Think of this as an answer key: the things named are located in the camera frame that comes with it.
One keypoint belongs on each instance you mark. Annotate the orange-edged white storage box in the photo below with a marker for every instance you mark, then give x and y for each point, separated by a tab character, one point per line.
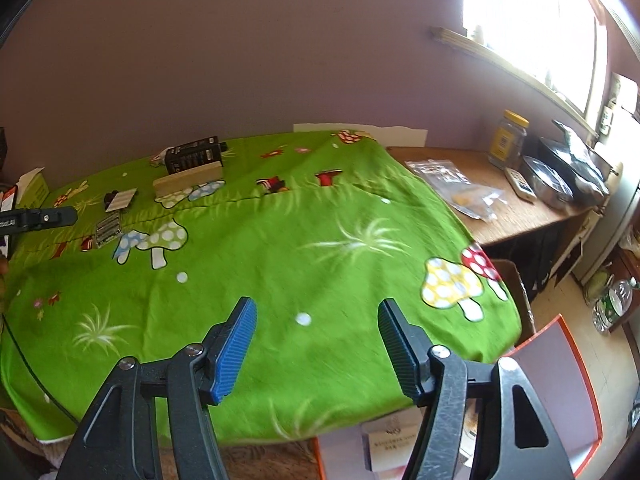
550	385

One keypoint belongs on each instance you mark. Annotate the white printed box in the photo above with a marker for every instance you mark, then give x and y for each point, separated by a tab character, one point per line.
390	440

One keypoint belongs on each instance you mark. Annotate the crumpled foil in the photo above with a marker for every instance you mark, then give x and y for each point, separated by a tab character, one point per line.
580	155

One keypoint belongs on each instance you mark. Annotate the green mushroom-print blanket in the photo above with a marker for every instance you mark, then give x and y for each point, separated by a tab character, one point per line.
300	210

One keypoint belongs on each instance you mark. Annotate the clear plastic bag yellow contents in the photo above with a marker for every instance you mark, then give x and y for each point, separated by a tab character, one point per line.
475	200

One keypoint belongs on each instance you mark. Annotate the pink razor blade box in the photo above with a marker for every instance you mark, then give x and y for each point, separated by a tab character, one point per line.
159	159

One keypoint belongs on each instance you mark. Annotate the green tissue box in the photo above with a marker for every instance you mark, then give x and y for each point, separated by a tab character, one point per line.
37	187

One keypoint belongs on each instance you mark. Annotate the window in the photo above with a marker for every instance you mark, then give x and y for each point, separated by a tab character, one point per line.
530	20

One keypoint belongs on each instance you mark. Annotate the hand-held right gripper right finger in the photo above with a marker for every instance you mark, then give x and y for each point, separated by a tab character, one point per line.
400	355

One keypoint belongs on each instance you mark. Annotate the black tray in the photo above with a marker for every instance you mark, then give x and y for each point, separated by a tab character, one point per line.
550	150

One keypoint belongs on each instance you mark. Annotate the small black pouch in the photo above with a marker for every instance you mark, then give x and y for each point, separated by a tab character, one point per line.
108	201

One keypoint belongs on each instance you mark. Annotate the black printed box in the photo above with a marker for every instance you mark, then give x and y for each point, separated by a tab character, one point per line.
192	155

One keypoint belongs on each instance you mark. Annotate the wooden window sill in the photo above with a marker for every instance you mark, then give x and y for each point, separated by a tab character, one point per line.
500	57

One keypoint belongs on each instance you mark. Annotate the green bottle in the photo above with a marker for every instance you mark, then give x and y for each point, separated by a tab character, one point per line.
595	285

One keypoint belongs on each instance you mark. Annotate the clear water bottle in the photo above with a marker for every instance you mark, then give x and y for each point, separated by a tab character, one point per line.
612	305

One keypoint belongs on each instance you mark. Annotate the clear blister pack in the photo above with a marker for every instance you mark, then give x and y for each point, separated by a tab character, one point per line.
108	231

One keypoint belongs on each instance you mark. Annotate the cardboard box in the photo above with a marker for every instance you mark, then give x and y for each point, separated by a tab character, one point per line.
510	280

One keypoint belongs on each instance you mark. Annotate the white refrigerator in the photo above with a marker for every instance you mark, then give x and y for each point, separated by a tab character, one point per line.
610	230

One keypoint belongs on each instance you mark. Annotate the white text-covered box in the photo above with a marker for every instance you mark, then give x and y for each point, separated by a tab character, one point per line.
124	199

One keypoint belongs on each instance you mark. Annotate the white remote control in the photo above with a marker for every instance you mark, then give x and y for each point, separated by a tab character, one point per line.
520	185

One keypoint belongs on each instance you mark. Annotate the yellow-lid clear jar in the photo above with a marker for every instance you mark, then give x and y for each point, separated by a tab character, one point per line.
506	142

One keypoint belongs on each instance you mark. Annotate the brown kraft box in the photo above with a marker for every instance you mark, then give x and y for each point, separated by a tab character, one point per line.
187	181

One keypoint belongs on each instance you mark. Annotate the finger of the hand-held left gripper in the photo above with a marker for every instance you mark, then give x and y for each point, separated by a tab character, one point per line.
50	217

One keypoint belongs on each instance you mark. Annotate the metal pot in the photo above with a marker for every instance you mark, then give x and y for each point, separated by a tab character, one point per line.
547	180

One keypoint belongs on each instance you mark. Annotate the wooden desk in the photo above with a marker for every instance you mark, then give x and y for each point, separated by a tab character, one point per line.
500	220

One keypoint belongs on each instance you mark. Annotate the white wall switch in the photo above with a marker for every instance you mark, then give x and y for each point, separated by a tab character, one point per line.
607	117

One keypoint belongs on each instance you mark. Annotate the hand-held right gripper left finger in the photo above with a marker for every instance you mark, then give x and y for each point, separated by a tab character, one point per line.
235	350

